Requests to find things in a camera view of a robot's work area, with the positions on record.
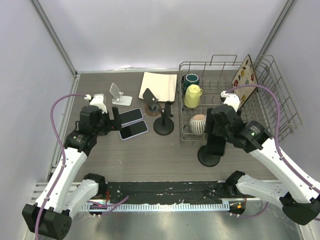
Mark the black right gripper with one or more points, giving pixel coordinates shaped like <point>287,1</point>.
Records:
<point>209,119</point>

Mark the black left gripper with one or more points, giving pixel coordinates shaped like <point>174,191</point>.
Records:
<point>112,125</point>

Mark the lilac case phone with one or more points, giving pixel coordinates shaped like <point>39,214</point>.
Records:
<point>133,130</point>
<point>131,116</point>

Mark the black phone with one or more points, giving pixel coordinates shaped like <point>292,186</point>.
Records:
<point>215,145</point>

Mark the black phone stand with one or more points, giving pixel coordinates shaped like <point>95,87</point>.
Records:
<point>206,159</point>
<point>164,125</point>

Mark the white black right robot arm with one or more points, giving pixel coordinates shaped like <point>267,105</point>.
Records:
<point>298,196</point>

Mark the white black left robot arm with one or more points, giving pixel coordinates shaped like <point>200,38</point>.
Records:
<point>53,211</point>

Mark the silver folding phone stand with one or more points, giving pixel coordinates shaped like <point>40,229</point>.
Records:
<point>118,97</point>

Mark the wooden base phone stand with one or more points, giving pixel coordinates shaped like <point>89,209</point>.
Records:
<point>152,107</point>

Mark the striped white grey mug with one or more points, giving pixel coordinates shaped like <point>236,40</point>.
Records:
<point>197,124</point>

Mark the yellow faceted mug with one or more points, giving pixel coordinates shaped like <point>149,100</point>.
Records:
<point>192,96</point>

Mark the floral square plate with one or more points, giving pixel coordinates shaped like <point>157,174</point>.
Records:
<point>245,75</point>

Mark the dark green mug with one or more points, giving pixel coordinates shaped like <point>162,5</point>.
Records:
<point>190,79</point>

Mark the cream square plate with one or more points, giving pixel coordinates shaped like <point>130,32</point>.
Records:
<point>162,86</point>

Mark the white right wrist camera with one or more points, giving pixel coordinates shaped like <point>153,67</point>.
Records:
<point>230,99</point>

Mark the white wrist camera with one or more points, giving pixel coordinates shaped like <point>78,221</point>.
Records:
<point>98,100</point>
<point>230,99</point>

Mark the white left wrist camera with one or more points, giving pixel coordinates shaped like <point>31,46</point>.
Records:
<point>98,100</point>

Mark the grey wire dish rack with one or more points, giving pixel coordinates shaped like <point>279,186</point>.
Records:
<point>216,75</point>

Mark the white slotted cable duct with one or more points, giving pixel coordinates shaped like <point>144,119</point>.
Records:
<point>182,207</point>

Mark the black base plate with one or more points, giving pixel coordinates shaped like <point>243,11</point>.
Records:
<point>168,192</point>

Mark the aluminium corner frame post right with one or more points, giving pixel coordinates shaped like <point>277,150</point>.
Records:
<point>285,11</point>

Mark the aluminium corner frame post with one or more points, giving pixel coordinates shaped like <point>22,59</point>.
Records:
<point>53,35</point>
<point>285,11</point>

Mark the aluminium corner frame post left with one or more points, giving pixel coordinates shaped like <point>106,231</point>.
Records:
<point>53,35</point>

